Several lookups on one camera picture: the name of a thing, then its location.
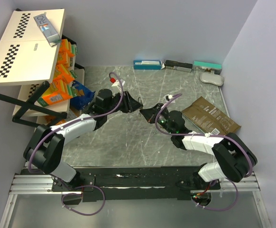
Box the stacked orange snack boxes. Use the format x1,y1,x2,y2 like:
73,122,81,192
53,38,78,84

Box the orange green snack box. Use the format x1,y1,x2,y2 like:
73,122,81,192
37,79,73,107

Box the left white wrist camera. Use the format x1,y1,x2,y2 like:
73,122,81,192
110,78,121,93

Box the orange snack bag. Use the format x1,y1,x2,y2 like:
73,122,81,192
44,115,66,126

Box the black frame white shelf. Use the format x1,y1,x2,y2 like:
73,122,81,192
0,34,83,127

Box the black flat box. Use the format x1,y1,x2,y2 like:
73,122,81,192
165,60,193,73

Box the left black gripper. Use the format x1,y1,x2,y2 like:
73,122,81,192
105,92,144,116

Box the checkerboard calibration board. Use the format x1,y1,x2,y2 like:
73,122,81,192
0,9,65,86

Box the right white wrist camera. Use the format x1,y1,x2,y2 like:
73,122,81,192
165,95,175,104

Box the grey white pouch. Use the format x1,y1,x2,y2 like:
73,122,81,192
200,72,224,86

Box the silver blue carton box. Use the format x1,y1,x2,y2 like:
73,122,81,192
34,14,61,47

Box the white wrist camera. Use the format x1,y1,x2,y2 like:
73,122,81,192
110,78,121,93
165,95,175,104

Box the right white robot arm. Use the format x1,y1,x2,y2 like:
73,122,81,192
140,103,258,189

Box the blue doritos chip bag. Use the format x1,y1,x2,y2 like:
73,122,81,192
70,80,95,110

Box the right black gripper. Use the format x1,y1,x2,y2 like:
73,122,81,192
141,103,175,135

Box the blue flat box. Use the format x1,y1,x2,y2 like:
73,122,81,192
133,60,165,70

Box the teal flat box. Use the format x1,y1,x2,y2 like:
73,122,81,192
193,61,222,75

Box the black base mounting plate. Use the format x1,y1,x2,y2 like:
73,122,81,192
52,166,221,202

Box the brown foil package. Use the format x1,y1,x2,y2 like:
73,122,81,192
182,96,241,135

